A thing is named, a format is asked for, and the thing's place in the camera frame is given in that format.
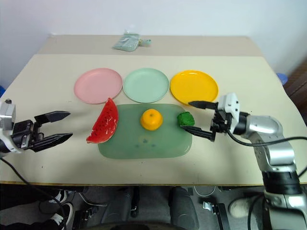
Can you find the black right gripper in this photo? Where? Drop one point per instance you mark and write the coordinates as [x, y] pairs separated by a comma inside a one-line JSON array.
[[220, 123]]

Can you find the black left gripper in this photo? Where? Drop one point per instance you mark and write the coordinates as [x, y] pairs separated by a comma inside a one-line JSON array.
[[25, 136]]

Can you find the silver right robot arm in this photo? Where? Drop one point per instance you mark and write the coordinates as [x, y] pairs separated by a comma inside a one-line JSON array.
[[275, 148]]

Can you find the green vegetable toy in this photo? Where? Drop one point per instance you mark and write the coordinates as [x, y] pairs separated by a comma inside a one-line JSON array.
[[185, 119]]

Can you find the yellow round plate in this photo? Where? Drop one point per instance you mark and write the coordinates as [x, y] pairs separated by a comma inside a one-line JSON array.
[[194, 87]]

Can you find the orange fruit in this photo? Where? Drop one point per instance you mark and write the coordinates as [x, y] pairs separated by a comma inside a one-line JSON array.
[[151, 119]]

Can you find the pink round plate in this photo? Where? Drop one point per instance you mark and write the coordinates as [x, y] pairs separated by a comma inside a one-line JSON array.
[[98, 85]]

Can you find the light green round plate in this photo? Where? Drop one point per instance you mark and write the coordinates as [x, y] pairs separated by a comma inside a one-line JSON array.
[[145, 85]]

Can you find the red watermelon slice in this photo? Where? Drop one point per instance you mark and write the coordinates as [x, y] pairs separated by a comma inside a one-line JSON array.
[[104, 124]]

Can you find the green rectangular tray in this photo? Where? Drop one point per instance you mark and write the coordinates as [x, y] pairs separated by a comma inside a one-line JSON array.
[[148, 146]]

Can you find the blue plastic object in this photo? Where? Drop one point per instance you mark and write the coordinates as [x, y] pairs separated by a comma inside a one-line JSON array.
[[1, 90]]

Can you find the black and white sneaker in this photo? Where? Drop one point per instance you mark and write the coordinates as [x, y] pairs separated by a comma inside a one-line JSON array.
[[65, 213], [62, 196]]

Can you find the black trouser leg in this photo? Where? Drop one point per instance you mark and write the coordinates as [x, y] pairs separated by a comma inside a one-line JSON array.
[[21, 195]]

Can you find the blue plastic stool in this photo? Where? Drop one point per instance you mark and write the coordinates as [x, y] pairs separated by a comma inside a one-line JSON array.
[[282, 77]]

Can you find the white shoe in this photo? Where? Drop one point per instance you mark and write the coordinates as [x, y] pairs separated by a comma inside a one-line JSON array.
[[239, 208]]

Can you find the brown wooden cabinet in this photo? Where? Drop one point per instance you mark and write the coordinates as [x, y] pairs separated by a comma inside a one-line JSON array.
[[298, 83]]

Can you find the clear packet of green items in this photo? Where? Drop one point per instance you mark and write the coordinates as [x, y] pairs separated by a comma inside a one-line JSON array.
[[126, 42]]

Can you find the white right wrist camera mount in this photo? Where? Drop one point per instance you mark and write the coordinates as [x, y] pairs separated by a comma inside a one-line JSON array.
[[229, 105]]

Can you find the metal table leg bracket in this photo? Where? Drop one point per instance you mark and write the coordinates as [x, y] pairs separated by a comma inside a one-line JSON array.
[[213, 207], [82, 216]]

